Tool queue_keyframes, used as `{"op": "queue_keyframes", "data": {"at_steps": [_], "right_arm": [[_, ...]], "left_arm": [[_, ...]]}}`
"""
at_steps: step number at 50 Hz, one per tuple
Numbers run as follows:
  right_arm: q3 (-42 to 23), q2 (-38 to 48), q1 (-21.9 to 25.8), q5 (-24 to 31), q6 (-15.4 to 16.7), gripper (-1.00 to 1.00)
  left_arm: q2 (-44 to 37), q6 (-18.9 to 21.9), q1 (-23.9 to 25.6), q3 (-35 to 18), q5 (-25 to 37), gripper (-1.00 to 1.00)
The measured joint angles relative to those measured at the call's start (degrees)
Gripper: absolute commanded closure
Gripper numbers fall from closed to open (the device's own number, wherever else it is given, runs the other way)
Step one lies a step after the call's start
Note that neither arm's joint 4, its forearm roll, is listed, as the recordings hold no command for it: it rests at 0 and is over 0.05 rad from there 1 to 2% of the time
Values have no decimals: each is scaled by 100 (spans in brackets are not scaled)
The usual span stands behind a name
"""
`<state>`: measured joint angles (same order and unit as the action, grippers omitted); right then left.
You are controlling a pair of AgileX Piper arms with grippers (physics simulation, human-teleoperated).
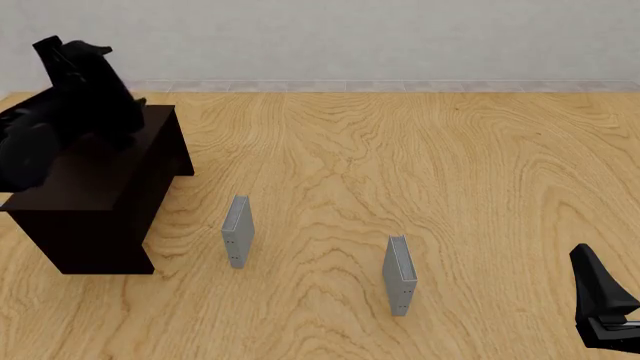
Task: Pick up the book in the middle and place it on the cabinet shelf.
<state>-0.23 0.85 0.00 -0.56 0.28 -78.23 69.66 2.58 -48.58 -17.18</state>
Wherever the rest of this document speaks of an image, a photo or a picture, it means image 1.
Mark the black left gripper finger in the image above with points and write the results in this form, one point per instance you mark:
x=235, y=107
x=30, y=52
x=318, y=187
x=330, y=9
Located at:
x=48, y=52
x=90, y=50

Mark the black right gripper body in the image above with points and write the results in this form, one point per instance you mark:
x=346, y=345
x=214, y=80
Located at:
x=612, y=335

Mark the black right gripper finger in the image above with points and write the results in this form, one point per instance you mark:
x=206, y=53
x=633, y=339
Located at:
x=595, y=288

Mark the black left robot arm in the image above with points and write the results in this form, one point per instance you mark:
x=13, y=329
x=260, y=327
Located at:
x=60, y=120

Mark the grey upright book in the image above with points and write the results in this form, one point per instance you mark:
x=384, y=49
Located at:
x=400, y=279
x=238, y=234

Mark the dark brown wooden cabinet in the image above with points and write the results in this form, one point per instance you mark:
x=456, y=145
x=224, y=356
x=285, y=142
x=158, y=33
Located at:
x=100, y=225

